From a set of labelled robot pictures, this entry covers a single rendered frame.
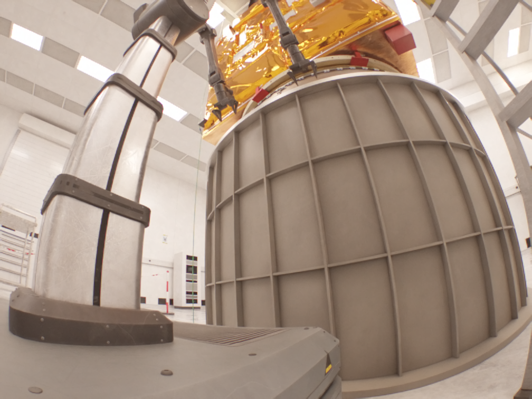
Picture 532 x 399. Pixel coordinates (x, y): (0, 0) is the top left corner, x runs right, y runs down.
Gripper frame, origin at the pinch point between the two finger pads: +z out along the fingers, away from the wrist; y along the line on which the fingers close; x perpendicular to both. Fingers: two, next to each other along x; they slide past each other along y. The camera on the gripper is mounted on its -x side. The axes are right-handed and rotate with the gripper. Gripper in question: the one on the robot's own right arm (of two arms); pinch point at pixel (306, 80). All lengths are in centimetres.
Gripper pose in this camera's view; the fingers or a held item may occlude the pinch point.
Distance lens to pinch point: 114.5
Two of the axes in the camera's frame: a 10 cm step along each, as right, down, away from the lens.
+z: 3.0, 9.5, 0.5
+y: -8.6, 2.5, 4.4
